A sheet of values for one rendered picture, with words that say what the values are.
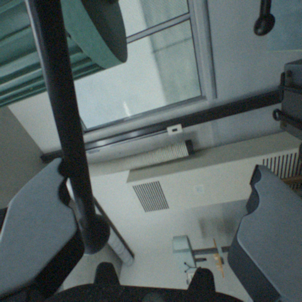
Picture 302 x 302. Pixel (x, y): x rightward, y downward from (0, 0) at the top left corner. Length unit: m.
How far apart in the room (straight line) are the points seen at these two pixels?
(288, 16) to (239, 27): 1.10
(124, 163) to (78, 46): 1.53
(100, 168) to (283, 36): 1.64
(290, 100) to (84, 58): 0.27
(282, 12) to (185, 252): 2.12
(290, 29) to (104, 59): 0.38
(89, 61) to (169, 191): 1.58
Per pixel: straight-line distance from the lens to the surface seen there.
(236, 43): 1.58
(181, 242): 2.15
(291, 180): 1.70
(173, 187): 1.67
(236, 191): 1.84
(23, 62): 0.22
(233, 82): 1.62
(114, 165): 1.72
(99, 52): 0.19
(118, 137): 1.63
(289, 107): 0.31
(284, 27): 0.50
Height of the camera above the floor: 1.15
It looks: 12 degrees up
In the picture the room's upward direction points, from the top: 103 degrees counter-clockwise
